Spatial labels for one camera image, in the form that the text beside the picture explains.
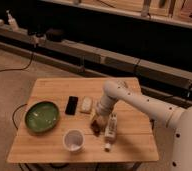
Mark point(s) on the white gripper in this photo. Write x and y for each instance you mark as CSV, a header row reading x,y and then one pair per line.
x,y
104,107

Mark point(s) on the dark red pepper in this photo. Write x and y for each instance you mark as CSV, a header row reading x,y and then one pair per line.
x,y
95,128

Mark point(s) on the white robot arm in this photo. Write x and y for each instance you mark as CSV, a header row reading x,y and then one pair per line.
x,y
172,116

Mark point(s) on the white sponge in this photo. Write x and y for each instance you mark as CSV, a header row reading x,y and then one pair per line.
x,y
86,105

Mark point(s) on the white tube bottle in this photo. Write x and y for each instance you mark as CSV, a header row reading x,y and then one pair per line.
x,y
110,131

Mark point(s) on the black smartphone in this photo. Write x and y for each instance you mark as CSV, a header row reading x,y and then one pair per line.
x,y
71,105

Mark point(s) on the white cup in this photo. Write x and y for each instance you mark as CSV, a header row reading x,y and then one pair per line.
x,y
73,141

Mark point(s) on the wooden table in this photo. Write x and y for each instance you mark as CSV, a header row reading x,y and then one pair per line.
x,y
135,140

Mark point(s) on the green bowl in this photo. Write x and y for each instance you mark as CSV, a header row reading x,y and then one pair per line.
x,y
42,117

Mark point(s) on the dark round object on ledge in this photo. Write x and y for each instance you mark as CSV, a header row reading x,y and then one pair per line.
x,y
55,35

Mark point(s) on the white spray bottle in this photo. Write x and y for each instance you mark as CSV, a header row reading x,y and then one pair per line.
x,y
12,21

